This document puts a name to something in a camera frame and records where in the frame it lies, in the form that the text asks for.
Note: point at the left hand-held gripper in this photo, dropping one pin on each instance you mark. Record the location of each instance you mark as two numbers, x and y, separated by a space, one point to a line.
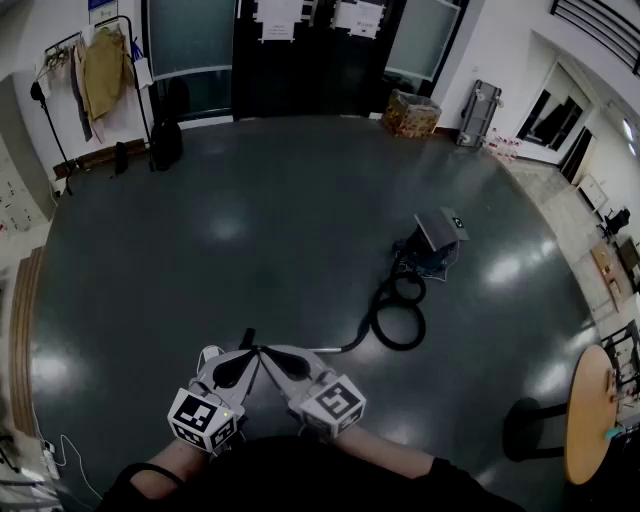
200 417

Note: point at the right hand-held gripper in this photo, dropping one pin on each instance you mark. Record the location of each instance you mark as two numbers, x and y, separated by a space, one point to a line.
332 405

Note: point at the black vacuum floor nozzle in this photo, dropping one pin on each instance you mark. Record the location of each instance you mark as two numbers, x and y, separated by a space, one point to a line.
248 336

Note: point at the thin silver metal rod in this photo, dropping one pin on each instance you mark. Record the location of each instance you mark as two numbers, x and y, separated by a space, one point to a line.
330 348

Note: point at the person's left forearm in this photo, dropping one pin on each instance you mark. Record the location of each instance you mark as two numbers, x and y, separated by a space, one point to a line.
175 467

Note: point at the person's right forearm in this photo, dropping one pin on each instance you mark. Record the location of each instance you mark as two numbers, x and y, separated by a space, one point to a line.
380 450

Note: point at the dark blue vacuum cleaner body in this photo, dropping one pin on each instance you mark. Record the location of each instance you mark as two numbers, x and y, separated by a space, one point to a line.
420 250

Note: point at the white power strip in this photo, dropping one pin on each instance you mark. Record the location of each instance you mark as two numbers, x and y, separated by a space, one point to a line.
51 457
210 354

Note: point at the person's black clothing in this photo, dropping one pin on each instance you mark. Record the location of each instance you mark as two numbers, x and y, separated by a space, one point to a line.
310 480

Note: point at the grey flat panel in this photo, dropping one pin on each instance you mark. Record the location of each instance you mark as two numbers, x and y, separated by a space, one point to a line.
442 225

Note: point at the black backpack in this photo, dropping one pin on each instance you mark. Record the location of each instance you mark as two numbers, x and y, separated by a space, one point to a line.
166 145

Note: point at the small black bag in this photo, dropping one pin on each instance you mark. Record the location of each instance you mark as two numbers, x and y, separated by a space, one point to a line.
121 157

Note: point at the brown wooden plank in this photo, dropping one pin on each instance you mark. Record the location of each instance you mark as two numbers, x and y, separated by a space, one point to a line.
95 157

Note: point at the black clothes rack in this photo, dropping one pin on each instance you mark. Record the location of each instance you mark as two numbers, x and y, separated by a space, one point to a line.
145 120

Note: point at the cardboard box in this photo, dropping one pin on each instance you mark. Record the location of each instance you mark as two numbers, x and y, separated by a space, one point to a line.
410 117

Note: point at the white locker cabinet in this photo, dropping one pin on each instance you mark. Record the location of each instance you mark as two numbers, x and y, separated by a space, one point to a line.
17 190

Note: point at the black double door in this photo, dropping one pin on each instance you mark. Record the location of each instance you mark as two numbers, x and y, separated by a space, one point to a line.
310 75

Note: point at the round wooden table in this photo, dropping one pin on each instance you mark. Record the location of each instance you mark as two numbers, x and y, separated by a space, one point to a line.
592 415

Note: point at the red and white bottles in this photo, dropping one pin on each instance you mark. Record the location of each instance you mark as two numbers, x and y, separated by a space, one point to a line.
502 145

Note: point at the grey cart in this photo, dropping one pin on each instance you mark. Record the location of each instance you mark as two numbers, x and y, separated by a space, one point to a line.
480 112

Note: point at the khaki jacket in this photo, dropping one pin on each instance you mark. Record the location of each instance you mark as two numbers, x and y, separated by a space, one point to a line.
105 70

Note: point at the teal small object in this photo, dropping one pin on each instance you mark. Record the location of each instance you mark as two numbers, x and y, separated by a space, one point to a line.
614 433

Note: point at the wooden desk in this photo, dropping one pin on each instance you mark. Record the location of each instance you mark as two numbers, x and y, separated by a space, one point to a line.
607 272

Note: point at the white paper sheet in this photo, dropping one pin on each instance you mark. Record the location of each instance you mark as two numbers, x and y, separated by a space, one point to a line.
280 20
360 17

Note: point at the black office chair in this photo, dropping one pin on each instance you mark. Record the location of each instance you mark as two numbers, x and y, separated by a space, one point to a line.
616 222

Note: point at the blue poster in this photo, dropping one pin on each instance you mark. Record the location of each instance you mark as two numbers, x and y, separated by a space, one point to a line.
102 7

